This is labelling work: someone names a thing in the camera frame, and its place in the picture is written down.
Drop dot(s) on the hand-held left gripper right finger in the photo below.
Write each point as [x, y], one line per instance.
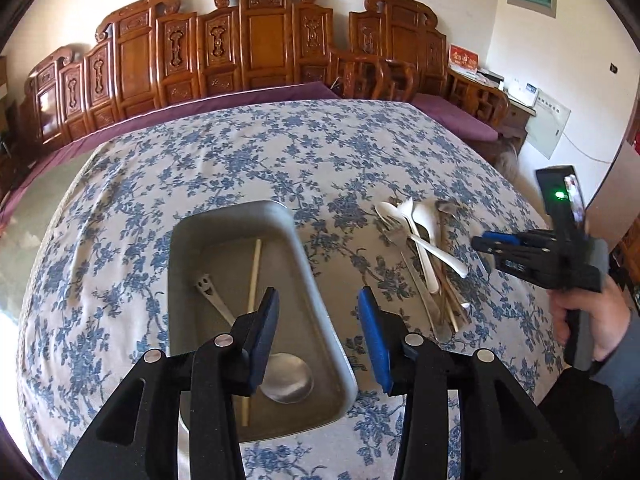
[375, 340]

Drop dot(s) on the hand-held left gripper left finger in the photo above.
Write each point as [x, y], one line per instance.
[265, 340]

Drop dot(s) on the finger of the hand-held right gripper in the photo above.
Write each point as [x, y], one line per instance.
[530, 267]
[500, 244]

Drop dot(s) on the grey tray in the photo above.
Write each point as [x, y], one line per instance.
[312, 310]

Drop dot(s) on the white plastic spoon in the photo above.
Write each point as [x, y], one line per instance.
[427, 212]
[409, 215]
[390, 211]

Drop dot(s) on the metal fork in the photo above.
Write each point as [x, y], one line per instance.
[402, 260]

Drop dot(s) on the person's right forearm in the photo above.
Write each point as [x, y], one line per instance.
[625, 375]

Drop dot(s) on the person's right hand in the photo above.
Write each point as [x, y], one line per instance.
[607, 320]

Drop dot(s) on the wooden board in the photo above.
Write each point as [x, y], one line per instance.
[612, 200]

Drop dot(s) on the grey fuzzy object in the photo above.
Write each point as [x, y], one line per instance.
[507, 165]

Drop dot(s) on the wooden side table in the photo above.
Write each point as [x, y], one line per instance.
[517, 117]

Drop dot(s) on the short purple seat cushion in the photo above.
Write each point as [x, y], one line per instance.
[455, 115]

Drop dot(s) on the white telephone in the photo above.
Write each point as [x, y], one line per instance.
[524, 92]

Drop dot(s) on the person's dark clothing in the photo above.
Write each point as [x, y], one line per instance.
[575, 420]

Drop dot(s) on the white papers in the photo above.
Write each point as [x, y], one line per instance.
[490, 77]

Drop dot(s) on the blue floral tablecloth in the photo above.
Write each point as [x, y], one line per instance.
[300, 160]

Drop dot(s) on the red desk calendar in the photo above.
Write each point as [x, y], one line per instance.
[462, 57]

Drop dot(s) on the short carved wooden sofa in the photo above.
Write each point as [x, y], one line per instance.
[400, 25]

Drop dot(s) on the long carved wooden sofa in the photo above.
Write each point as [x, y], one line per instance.
[265, 35]

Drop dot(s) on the grey wall panel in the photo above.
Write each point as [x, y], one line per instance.
[547, 125]

